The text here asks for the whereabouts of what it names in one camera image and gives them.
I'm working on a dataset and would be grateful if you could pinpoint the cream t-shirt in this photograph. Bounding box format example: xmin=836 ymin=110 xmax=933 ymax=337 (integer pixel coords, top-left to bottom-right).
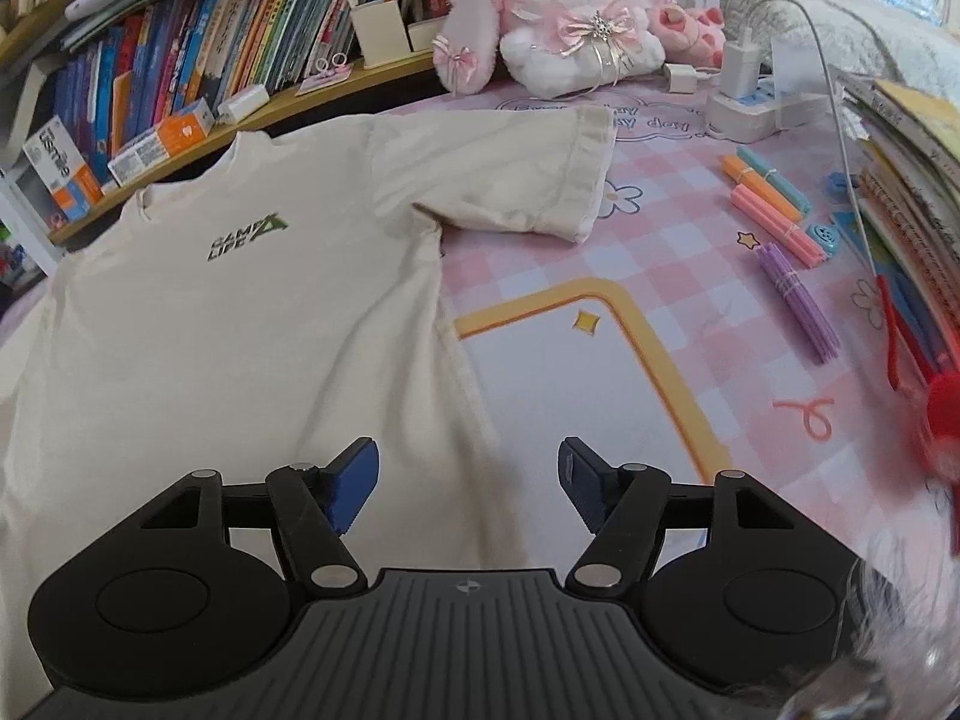
xmin=0 ymin=103 xmax=620 ymax=646

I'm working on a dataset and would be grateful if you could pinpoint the white charger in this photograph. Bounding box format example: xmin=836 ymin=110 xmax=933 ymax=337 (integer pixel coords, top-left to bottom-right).
xmin=721 ymin=28 xmax=764 ymax=102

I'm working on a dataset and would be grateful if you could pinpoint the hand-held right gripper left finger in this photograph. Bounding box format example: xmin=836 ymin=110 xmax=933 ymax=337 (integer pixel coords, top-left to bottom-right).
xmin=139 ymin=435 xmax=380 ymax=595

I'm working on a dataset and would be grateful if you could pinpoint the white pink plush rabbit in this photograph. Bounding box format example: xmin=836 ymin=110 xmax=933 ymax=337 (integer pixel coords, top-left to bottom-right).
xmin=431 ymin=0 xmax=727 ymax=98

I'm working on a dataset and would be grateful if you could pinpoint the beige cardboard pen holder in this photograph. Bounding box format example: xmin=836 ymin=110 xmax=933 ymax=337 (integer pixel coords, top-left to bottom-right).
xmin=351 ymin=0 xmax=412 ymax=70

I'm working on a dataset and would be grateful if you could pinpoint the white fleece blanket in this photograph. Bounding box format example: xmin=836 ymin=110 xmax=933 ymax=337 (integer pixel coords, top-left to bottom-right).
xmin=720 ymin=0 xmax=960 ymax=100

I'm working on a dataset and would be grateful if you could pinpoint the purple stick bundle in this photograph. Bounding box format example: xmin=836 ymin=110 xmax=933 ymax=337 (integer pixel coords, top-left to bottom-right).
xmin=756 ymin=244 xmax=842 ymax=366

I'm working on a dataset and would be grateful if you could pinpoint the flat white orange box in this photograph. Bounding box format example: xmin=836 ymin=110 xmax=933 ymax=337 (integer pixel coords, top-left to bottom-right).
xmin=109 ymin=100 xmax=216 ymax=186

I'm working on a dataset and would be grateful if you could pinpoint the upright white orange box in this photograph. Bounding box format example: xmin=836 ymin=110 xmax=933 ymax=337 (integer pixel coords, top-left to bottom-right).
xmin=22 ymin=116 xmax=104 ymax=224

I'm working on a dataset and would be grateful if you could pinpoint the orange stick bundle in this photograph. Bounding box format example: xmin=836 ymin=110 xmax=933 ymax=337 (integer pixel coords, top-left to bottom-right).
xmin=718 ymin=154 xmax=797 ymax=217

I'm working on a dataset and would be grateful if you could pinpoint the row of colourful books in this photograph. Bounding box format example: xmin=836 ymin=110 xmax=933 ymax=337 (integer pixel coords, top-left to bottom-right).
xmin=0 ymin=0 xmax=481 ymax=188

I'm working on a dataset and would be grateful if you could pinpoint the teal stick bundle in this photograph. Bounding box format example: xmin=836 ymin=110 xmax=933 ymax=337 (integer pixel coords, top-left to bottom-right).
xmin=735 ymin=145 xmax=816 ymax=216

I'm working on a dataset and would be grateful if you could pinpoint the wooden bookshelf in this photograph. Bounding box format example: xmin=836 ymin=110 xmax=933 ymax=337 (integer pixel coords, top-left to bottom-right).
xmin=0 ymin=0 xmax=466 ymax=278

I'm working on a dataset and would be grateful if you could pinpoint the small beige cardboard holder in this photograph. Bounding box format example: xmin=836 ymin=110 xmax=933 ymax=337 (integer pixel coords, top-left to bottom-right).
xmin=405 ymin=15 xmax=452 ymax=53

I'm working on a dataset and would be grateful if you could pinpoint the red toy with strap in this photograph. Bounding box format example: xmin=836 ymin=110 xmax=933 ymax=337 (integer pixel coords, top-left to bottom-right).
xmin=874 ymin=274 xmax=960 ymax=482

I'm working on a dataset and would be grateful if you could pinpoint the white power strip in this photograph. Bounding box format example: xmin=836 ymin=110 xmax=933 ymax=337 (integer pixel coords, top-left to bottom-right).
xmin=705 ymin=82 xmax=835 ymax=143

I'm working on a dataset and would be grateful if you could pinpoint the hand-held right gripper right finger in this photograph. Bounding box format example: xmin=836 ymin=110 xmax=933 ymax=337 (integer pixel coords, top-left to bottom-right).
xmin=556 ymin=435 xmax=800 ymax=595

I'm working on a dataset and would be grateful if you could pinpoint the pink stick bundle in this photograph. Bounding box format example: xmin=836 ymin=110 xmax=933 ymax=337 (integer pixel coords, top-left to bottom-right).
xmin=730 ymin=184 xmax=827 ymax=269

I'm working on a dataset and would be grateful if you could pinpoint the small white box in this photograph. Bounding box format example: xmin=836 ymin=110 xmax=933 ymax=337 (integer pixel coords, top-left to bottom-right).
xmin=216 ymin=85 xmax=271 ymax=122

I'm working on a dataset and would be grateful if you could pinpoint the stack of thin books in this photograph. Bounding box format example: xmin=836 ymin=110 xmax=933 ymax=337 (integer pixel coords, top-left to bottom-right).
xmin=832 ymin=71 xmax=960 ymax=391

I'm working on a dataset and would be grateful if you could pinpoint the pink checked desk mat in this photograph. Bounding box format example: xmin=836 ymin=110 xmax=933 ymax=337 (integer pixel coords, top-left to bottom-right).
xmin=0 ymin=66 xmax=959 ymax=593

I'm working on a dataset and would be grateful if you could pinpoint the pink scissors card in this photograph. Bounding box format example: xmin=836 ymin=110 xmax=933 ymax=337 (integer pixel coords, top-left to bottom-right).
xmin=296 ymin=51 xmax=355 ymax=96

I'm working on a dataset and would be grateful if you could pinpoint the white charging cable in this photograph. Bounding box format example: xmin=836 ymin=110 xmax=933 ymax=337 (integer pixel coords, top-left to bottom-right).
xmin=731 ymin=0 xmax=882 ymax=278

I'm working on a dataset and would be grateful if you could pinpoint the person's fuzzy sleeve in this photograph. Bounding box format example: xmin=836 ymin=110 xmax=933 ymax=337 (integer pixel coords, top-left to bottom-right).
xmin=772 ymin=487 xmax=960 ymax=720

